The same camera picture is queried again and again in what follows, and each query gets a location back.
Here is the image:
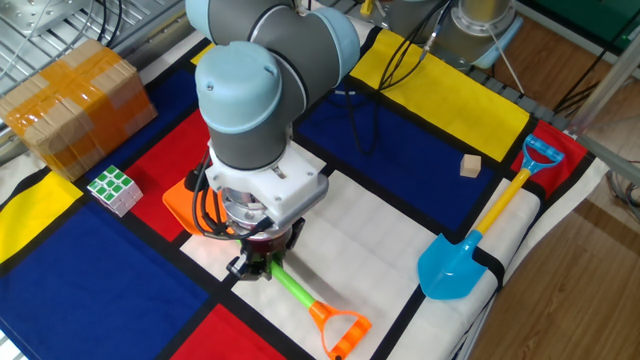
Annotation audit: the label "grey metal mounting base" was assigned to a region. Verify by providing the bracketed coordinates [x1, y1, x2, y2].
[0, 0, 69, 37]

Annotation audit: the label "white-edged puzzle cube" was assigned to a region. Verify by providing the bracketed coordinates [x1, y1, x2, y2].
[86, 164, 145, 218]

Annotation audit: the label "blue shovel yellow handle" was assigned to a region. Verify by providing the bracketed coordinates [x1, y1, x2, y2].
[416, 133, 567, 302]

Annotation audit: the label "aluminium frame post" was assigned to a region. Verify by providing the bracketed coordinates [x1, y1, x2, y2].
[566, 43, 640, 137]

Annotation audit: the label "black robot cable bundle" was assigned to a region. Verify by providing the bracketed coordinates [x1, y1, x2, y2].
[191, 0, 454, 242]

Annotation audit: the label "white wrist bracket silver box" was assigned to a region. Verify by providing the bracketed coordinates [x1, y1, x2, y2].
[203, 141, 331, 232]

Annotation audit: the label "colour-block tablecloth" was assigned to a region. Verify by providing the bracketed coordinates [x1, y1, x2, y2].
[0, 0, 612, 360]

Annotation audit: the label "black table cables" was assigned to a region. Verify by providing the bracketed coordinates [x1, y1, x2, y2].
[92, 0, 125, 50]

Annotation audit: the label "orange shovel green handle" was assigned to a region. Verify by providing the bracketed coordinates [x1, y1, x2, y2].
[161, 176, 373, 360]

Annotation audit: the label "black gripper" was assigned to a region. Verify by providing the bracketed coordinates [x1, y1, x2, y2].
[225, 217, 307, 283]

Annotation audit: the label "small wooden cube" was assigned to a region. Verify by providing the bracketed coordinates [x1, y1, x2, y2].
[459, 153, 483, 179]

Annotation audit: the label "taped cardboard box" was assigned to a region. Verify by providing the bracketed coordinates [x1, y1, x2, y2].
[0, 38, 159, 183]

